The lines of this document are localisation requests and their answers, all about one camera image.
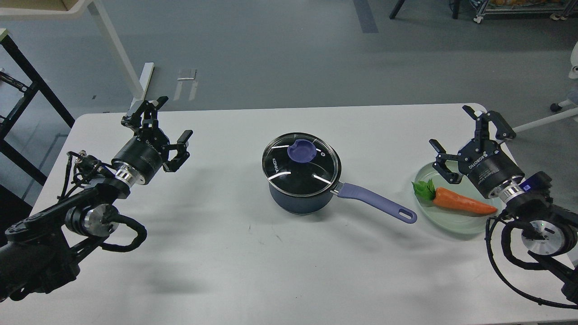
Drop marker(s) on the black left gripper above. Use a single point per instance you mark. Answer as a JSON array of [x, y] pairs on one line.
[[146, 153]]

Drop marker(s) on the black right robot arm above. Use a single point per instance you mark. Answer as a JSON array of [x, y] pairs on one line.
[[535, 230]]

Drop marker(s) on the orange toy carrot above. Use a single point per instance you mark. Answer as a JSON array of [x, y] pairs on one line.
[[445, 198]]

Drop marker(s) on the white chair base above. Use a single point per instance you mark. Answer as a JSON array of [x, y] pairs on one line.
[[567, 107]]

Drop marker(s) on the pale green plate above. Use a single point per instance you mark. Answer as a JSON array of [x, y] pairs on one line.
[[456, 221]]

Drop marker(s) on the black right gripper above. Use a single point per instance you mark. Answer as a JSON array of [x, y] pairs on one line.
[[487, 169]]

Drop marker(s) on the blue saucepan with purple handle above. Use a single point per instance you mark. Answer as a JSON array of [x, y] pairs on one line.
[[308, 205]]

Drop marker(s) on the glass lid with purple knob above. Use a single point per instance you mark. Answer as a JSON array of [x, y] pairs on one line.
[[300, 165]]

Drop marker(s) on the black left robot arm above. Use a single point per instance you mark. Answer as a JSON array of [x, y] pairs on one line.
[[44, 250]]

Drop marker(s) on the black metal rack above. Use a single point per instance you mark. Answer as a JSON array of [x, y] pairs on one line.
[[38, 86]]

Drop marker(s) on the white desk frame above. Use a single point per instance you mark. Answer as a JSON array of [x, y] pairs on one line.
[[75, 43]]

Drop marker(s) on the metal wheeled cart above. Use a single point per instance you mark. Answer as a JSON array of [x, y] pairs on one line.
[[558, 10]]

